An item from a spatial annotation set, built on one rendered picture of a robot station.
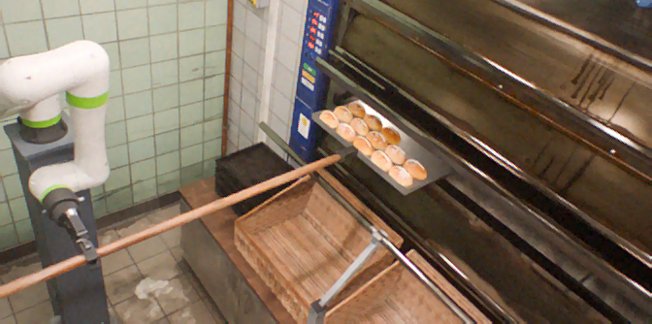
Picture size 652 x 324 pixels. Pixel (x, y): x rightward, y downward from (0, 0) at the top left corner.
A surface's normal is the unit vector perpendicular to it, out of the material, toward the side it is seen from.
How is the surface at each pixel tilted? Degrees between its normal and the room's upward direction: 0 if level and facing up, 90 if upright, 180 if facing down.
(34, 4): 90
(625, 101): 70
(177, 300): 0
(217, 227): 0
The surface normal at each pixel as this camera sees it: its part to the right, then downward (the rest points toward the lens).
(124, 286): 0.14, -0.80
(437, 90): -0.68, -0.02
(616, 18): -0.78, 0.27
